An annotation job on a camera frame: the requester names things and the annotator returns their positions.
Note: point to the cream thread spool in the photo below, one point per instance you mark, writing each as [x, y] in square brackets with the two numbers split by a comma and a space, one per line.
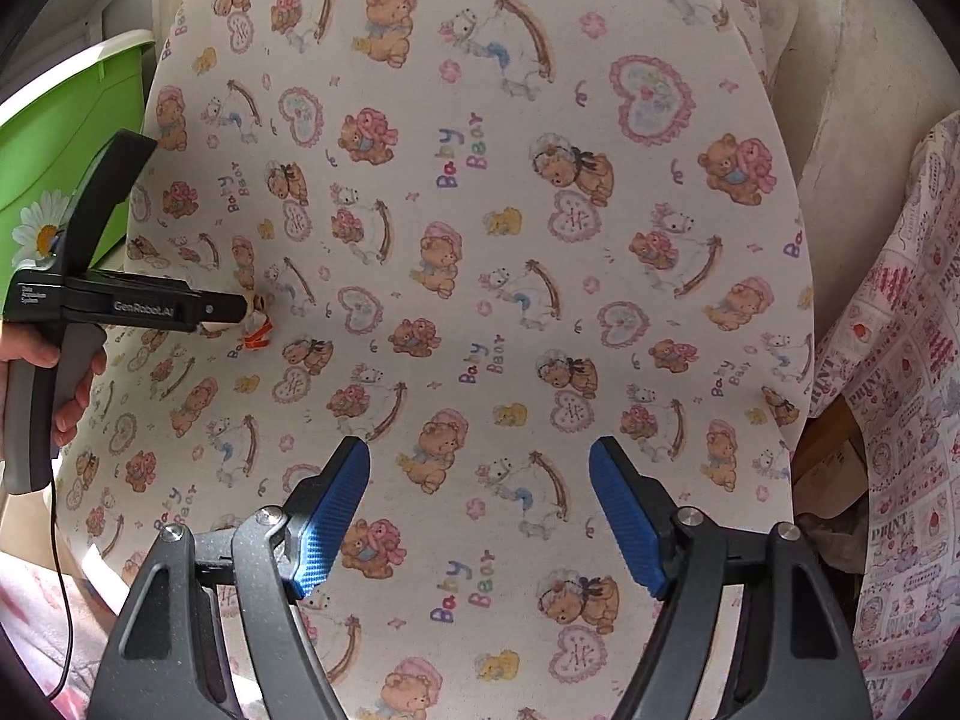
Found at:
[219, 329]

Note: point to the bear-print chair cover cloth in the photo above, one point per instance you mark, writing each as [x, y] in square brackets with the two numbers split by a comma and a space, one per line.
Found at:
[488, 232]

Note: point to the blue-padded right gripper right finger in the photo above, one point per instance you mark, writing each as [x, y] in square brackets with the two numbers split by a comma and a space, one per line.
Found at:
[793, 656]

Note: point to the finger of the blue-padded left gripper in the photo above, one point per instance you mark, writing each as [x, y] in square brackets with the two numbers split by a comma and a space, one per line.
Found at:
[221, 308]

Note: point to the red orange small clip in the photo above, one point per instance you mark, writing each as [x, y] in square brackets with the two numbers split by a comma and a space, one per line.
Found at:
[257, 325]

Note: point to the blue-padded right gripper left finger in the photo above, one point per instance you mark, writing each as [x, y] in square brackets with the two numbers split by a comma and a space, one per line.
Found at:
[166, 658]

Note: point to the person's left hand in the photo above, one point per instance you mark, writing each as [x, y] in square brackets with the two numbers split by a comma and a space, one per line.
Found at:
[32, 366]

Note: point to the green plastic storage box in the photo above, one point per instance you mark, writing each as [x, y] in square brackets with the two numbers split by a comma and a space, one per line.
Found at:
[51, 130]

